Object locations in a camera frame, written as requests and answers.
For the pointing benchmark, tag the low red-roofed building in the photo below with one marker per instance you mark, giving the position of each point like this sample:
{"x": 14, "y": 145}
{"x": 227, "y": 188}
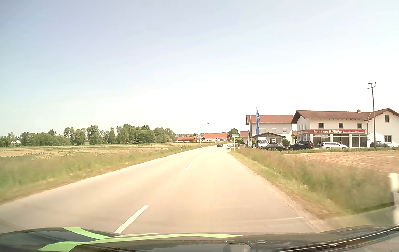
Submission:
{"x": 186, "y": 139}

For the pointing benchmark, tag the red-roofed house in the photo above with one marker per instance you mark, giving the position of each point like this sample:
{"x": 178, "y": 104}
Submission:
{"x": 215, "y": 137}

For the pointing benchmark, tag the green road sign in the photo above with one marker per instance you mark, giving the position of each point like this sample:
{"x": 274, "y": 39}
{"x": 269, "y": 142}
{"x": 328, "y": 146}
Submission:
{"x": 235, "y": 135}

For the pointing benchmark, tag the blue flag on pole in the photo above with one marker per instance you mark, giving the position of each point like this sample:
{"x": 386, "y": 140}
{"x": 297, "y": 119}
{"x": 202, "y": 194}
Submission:
{"x": 257, "y": 123}

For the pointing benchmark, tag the grey asphalt road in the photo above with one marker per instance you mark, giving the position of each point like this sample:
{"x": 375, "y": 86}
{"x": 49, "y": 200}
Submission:
{"x": 199, "y": 189}

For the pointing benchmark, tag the white van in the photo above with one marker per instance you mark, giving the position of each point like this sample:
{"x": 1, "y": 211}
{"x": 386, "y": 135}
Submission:
{"x": 262, "y": 141}

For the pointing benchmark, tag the white house with red roof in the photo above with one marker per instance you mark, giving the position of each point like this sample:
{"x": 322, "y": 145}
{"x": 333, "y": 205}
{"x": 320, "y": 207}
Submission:
{"x": 273, "y": 124}

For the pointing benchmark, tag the black parked car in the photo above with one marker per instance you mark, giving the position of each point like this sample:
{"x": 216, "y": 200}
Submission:
{"x": 274, "y": 146}
{"x": 301, "y": 145}

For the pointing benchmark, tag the road markings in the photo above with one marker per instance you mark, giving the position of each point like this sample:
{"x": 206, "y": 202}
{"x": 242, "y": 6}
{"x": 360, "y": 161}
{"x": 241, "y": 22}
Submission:
{"x": 132, "y": 218}

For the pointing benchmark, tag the car's own bonnet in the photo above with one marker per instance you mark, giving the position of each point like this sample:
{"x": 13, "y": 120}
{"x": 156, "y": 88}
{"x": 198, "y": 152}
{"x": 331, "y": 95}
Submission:
{"x": 185, "y": 241}

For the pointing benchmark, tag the row of trees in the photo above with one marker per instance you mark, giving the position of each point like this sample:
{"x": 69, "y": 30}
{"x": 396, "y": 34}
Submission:
{"x": 80, "y": 136}

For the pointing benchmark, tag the grass verge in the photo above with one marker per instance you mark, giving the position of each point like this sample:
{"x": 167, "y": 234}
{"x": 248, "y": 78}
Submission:
{"x": 45, "y": 171}
{"x": 311, "y": 182}

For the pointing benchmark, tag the white parked car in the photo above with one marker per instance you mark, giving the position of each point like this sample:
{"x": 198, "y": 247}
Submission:
{"x": 333, "y": 145}

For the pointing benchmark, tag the brown mown field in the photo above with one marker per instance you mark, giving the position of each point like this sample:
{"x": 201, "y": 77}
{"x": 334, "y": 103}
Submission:
{"x": 63, "y": 150}

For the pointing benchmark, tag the white building with red sign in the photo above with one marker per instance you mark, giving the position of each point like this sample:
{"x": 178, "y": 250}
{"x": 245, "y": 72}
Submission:
{"x": 350, "y": 127}

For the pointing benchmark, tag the wooden utility pole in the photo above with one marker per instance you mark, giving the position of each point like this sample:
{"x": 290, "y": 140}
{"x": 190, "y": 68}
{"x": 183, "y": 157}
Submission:
{"x": 373, "y": 115}

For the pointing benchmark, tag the bare brown field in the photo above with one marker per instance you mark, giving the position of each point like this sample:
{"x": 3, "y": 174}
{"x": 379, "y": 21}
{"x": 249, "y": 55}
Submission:
{"x": 371, "y": 161}

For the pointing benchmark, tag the dark parked car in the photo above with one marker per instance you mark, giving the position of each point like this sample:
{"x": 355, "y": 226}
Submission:
{"x": 379, "y": 144}

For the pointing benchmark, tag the lamp post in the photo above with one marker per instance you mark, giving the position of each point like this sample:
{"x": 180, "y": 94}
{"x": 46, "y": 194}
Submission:
{"x": 200, "y": 133}

